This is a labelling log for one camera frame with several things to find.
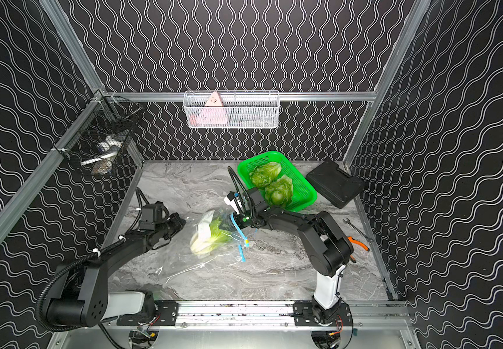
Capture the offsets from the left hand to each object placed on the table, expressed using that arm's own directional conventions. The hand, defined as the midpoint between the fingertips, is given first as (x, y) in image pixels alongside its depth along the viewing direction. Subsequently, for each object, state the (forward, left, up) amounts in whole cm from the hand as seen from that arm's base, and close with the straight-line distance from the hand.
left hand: (185, 217), depth 90 cm
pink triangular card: (+34, -9, +28) cm, 45 cm away
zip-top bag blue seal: (-11, -26, +7) cm, 29 cm away
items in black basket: (+5, +25, +25) cm, 35 cm away
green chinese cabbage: (+24, -31, +2) cm, 39 cm away
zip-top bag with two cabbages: (-10, -19, -8) cm, 23 cm away
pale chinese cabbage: (-10, -13, +5) cm, 17 cm away
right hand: (-3, -16, +1) cm, 17 cm away
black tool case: (+23, -65, -1) cm, 70 cm away
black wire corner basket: (+23, +41, +18) cm, 50 cm away
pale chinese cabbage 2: (+15, -39, +2) cm, 42 cm away
